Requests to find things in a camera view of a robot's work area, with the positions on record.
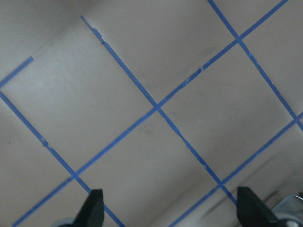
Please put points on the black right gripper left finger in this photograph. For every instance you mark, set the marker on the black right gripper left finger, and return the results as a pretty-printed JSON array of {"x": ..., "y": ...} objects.
[{"x": 92, "y": 212}]

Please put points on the wire mesh shelf basket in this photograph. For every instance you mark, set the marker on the wire mesh shelf basket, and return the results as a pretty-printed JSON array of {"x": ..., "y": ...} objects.
[{"x": 290, "y": 207}]

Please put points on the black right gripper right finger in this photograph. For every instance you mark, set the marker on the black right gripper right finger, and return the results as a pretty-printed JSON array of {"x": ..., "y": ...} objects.
[{"x": 252, "y": 212}]

